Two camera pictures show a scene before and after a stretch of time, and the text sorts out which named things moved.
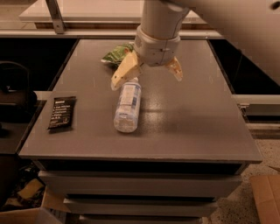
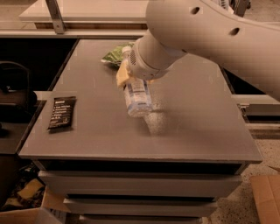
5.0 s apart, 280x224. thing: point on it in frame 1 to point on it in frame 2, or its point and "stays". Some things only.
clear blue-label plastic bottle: (128, 109) to (137, 92)
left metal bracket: (55, 16) stays
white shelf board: (96, 11) stays
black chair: (16, 99) stays
